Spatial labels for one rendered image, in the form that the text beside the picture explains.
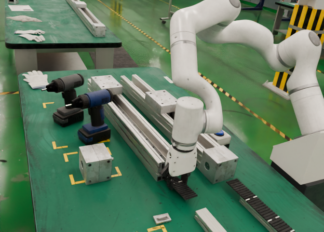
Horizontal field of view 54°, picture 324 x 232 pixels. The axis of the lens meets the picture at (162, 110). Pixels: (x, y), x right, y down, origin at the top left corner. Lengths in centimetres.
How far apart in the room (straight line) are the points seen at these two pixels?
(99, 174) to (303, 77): 87
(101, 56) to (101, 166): 186
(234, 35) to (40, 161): 88
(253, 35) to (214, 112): 42
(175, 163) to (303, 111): 59
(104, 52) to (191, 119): 200
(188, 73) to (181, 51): 8
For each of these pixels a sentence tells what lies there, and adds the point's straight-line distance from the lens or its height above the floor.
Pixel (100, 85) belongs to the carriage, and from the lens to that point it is 159.
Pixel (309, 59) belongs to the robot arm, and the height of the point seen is 121.
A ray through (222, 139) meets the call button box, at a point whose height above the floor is 84.
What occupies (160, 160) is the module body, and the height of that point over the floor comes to 86.
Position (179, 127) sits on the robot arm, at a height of 105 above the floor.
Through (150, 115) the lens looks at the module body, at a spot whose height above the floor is 81.
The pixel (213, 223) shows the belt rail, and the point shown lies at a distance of 104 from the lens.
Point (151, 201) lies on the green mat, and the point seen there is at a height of 78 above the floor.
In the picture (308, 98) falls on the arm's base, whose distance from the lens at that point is 138.
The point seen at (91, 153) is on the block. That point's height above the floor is 87.
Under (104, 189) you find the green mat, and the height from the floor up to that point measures 78.
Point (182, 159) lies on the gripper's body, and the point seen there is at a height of 93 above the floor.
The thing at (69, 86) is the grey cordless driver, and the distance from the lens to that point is 142.
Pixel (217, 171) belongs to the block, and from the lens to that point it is 120.
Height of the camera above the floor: 153
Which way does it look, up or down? 27 degrees down
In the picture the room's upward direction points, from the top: 7 degrees clockwise
